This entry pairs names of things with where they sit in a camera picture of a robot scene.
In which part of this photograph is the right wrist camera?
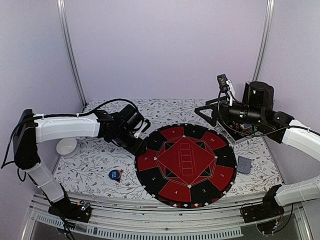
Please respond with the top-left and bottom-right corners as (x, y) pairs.
(217, 74), (235, 106)

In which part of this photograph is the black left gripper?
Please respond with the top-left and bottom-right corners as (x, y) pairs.
(114, 128), (148, 158)

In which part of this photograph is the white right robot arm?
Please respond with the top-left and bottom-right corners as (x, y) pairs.
(194, 75), (320, 218)

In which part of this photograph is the round red black poker mat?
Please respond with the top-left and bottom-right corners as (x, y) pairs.
(134, 123), (237, 209)

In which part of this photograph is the right aluminium frame post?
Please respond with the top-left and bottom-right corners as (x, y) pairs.
(252, 0), (275, 82)

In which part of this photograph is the blue playing card deck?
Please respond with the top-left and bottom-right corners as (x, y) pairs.
(237, 156), (252, 175)

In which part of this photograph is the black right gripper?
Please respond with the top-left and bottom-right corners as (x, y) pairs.
(195, 95), (264, 127)

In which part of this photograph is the aluminium front rail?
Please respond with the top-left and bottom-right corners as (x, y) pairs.
(21, 192), (315, 240)

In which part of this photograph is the white round dish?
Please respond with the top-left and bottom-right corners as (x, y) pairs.
(56, 138), (78, 158)

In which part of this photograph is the triangular red black token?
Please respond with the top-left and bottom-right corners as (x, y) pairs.
(116, 169), (124, 183)

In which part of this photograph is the left aluminium frame post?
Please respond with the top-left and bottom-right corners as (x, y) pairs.
(56, 0), (87, 107)

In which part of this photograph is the blue small blind button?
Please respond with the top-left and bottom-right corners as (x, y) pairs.
(108, 169), (122, 181)

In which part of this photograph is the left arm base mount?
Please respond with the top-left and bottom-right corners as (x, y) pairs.
(48, 198), (92, 223)

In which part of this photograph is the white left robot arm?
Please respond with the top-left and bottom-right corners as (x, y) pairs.
(11, 104), (151, 217)

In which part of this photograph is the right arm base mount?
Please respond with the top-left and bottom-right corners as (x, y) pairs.
(240, 203), (285, 235)

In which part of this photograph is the aluminium frame post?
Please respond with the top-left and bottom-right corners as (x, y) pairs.
(56, 0), (87, 107)
(252, 0), (275, 82)

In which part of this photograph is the aluminium poker chip case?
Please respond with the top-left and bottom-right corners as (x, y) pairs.
(216, 120), (258, 144)

